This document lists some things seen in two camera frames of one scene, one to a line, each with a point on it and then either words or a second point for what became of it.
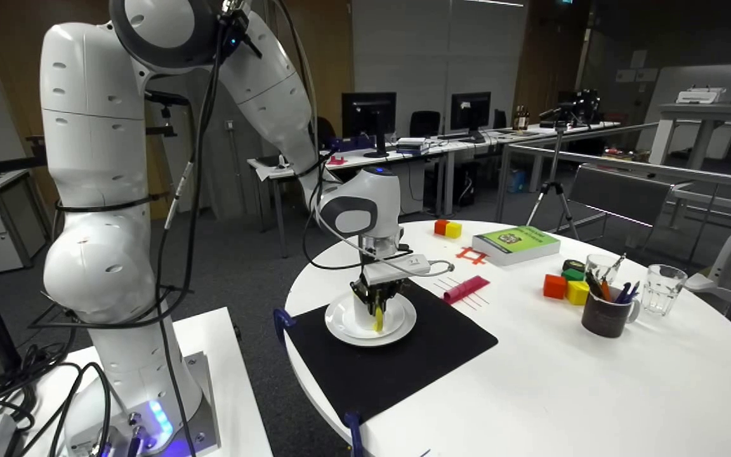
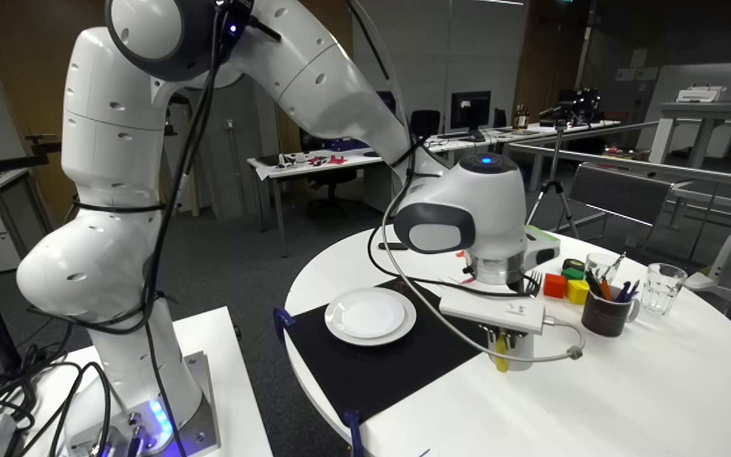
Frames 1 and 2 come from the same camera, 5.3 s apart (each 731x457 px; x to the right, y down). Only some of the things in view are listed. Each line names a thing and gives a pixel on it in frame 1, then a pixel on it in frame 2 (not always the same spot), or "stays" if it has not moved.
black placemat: (367, 379) stays
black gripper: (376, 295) -> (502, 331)
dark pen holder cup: (605, 318) stays
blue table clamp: (354, 423) stays
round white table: (605, 350) stays
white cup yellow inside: (384, 320) -> (511, 350)
